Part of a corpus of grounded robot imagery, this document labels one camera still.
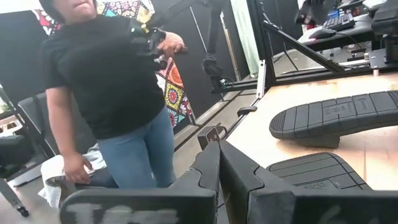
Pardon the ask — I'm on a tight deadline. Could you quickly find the black keyboard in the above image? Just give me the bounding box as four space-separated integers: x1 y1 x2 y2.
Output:
323 12 356 32

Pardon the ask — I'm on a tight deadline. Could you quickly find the black aluminium rig frame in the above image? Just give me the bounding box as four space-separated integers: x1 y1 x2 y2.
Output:
174 0 398 152

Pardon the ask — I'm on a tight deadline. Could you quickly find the white bracket strip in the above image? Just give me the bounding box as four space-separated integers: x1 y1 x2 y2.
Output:
256 59 267 100

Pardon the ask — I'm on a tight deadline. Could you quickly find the black computer mouse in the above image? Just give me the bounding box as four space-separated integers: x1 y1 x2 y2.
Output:
309 27 338 40

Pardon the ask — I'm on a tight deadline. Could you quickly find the black desk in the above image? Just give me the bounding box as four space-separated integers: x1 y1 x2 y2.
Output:
298 14 377 52

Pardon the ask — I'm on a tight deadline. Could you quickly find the person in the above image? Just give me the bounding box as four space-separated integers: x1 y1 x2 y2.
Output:
39 0 187 189

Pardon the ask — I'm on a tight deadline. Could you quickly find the black foam slide sandal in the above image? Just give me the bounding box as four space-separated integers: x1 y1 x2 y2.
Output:
269 90 398 149
266 151 373 191

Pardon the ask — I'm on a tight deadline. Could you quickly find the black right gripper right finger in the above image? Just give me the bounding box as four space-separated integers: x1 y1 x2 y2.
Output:
220 141 398 224

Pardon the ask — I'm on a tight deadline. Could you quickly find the colourful patterned cloth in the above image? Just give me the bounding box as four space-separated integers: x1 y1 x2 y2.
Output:
32 0 193 128

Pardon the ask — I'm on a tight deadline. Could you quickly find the grey office chair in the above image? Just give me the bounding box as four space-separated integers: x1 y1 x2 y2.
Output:
17 91 97 187

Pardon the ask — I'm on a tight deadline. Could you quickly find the white cloth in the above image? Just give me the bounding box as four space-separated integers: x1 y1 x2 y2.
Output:
39 144 108 209

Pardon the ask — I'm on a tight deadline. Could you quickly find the pale green curtain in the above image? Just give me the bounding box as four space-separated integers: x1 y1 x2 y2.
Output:
229 0 261 78

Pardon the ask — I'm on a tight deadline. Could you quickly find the black table clamp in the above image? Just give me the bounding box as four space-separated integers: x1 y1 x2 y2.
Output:
236 106 258 118

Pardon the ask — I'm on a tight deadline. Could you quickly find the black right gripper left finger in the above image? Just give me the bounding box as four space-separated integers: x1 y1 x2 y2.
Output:
60 141 221 224

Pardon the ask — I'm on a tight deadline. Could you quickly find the dark office chair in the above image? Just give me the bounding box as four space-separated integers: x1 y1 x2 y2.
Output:
0 133 35 218

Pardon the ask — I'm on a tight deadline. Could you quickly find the small black camera box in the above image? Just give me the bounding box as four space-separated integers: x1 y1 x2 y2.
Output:
197 126 228 150

